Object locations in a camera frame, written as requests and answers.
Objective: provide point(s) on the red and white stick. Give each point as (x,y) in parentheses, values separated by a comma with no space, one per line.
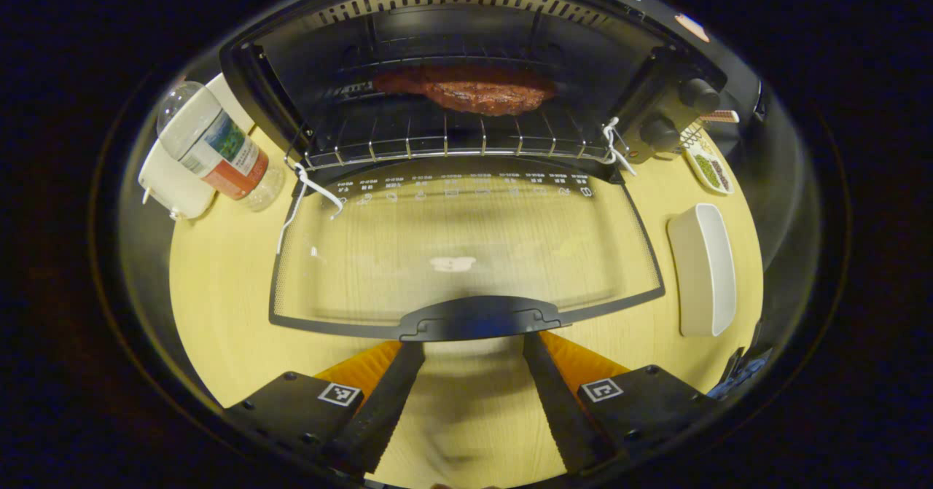
(721,116)

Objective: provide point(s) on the clear plastic bottle red label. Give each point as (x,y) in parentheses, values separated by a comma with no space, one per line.
(219,150)

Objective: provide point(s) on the white toaster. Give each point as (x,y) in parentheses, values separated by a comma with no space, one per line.
(171,186)

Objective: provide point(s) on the white divided plate with beans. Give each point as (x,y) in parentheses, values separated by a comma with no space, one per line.
(711,172)

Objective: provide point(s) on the black electric oven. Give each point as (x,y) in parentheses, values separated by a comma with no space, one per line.
(452,321)

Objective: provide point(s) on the black backdrop cloth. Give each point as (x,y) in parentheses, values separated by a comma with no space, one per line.
(787,183)

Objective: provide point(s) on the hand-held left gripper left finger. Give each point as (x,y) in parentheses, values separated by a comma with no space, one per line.
(386,409)

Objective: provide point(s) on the white rectangular tray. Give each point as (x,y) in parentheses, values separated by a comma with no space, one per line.
(700,270)

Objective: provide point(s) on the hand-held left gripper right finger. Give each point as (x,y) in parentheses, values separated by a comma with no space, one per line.
(561,409)

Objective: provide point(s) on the brown meat steak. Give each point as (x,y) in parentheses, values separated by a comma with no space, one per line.
(474,94)

